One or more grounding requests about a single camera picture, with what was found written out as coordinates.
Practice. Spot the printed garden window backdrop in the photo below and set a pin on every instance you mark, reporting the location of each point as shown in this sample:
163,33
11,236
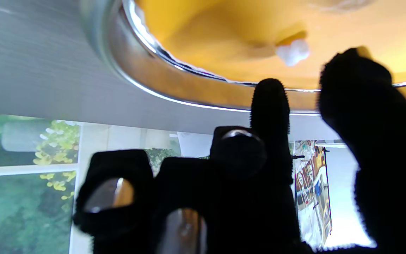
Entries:
23,197

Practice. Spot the small white cotton ball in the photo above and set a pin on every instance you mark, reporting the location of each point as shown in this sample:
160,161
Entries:
293,51

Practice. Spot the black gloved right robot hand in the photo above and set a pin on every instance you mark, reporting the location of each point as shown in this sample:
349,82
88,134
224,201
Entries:
252,204

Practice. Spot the kidney steel tray orange liner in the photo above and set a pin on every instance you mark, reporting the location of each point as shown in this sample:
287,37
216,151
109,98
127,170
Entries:
224,53

